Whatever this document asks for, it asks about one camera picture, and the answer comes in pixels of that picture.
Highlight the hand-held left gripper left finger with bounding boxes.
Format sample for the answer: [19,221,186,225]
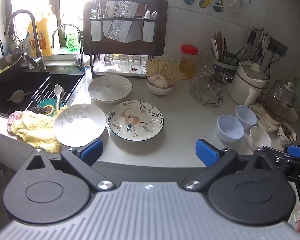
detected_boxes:
[26,138,116,191]

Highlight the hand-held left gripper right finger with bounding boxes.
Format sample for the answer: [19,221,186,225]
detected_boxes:
[183,139,274,191]

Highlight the plain white ceramic bowl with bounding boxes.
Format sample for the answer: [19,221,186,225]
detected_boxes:
[247,126,272,152]

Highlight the white leaf-print plate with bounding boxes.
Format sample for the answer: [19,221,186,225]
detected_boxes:
[53,104,107,147]
[88,75,133,103]

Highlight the light blue plastic bowl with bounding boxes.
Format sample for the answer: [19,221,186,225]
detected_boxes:
[235,105,257,130]
[216,114,245,143]

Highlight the patterned bowl with dried bits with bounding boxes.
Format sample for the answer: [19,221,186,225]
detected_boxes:
[277,122,297,146]

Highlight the white kettle base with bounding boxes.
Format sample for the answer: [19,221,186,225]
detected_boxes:
[249,102,283,133]

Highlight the glass kettle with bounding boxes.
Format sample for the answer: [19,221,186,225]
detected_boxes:
[262,80,298,123]

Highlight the yellow dish cloth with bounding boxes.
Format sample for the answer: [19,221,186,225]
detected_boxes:
[10,107,68,154]

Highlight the teal pleated scrubber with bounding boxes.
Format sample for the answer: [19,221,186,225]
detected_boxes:
[39,97,68,116]

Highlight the steel wool scrubber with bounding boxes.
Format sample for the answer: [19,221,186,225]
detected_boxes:
[29,105,47,114]

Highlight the white plastic spoon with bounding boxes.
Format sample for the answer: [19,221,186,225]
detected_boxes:
[54,84,63,111]

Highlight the cluster of glass cups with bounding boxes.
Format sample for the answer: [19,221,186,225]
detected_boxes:
[190,65,233,100]

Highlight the white electric pot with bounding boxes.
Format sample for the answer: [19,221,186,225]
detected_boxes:
[228,61,269,107]

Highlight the white bowl holding garlic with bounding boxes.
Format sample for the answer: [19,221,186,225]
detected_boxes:
[147,76,175,96]

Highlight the black roll-up sink rack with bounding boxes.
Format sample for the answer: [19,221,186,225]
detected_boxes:
[27,76,82,110]

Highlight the white drip tray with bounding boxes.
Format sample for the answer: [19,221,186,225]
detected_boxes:
[94,57,149,76]

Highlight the pink knitted cloth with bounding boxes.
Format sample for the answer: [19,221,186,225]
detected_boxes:
[7,111,23,134]

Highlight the garlic bulb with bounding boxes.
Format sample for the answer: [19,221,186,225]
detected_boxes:
[147,74,169,88]

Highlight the dark metal dish rack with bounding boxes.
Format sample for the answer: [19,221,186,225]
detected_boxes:
[82,0,168,79]

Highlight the chopstick holder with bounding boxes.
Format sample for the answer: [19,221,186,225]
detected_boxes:
[211,52,240,71]

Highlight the wooden ladle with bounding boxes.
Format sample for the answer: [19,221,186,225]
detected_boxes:
[7,89,37,104]

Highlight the clear drinking glass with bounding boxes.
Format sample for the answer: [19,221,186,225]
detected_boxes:
[118,55,130,72]
[104,54,115,68]
[131,55,142,72]

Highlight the red-lidded plastic jar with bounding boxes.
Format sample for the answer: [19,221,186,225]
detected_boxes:
[179,44,199,79]

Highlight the bundle of dried noodles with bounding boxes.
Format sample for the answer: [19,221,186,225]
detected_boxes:
[144,58,185,84]

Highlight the small steel faucet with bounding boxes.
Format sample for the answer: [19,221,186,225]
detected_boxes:
[51,24,86,69]

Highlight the black kitchen sink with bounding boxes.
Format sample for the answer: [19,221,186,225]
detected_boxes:
[0,66,87,120]

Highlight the hanging scissors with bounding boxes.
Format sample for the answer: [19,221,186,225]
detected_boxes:
[261,35,272,55]

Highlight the green liquid bottle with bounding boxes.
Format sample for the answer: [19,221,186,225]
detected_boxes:
[65,26,80,50]

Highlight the black hanging utensil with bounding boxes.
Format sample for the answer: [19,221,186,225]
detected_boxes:
[245,30,257,53]

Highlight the yellow detergent jug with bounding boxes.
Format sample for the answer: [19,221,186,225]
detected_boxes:
[29,10,58,57]

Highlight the white utensil cup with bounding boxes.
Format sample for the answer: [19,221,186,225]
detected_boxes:
[142,21,156,42]
[90,20,102,41]

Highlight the tall steel faucet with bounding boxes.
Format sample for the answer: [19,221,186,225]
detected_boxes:
[4,9,47,70]

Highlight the stainless steel bowl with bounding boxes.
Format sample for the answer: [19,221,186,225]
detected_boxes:
[0,52,24,83]

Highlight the dark brown cutting board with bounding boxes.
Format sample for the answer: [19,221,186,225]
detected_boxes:
[83,0,168,55]

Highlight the hammered steel cleaver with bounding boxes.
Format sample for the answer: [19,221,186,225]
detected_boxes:
[110,1,143,44]

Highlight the labelled steel cleaver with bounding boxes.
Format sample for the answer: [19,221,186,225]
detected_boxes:
[102,1,118,38]

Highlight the window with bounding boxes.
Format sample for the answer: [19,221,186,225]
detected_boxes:
[5,0,143,53]

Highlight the round wire rack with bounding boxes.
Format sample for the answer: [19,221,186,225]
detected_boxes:
[190,86,223,107]

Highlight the black wall hook rail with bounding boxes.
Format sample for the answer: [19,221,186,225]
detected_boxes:
[250,26,288,56]

